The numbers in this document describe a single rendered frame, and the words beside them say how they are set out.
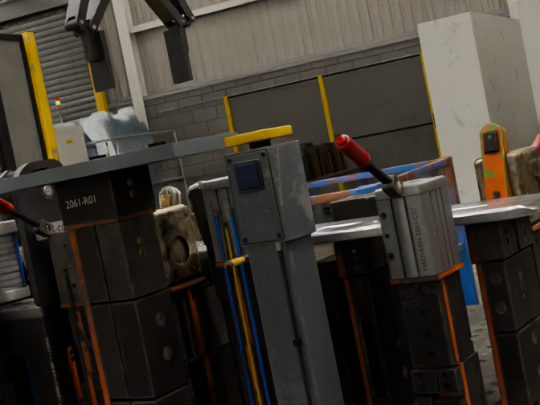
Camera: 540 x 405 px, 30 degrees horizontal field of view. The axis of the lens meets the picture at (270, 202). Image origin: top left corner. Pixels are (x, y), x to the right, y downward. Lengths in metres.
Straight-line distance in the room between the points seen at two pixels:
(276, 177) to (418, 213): 0.20
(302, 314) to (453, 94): 8.34
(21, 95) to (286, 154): 4.32
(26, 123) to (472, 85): 5.05
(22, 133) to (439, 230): 4.24
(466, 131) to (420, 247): 8.21
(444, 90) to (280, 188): 8.36
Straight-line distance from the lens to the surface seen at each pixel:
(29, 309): 1.62
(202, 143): 1.24
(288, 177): 1.18
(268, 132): 1.16
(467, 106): 9.44
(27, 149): 5.39
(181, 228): 1.53
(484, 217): 1.34
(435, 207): 1.28
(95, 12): 1.24
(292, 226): 1.17
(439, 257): 1.27
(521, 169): 1.57
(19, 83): 5.46
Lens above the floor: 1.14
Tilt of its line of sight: 3 degrees down
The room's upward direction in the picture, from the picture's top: 11 degrees counter-clockwise
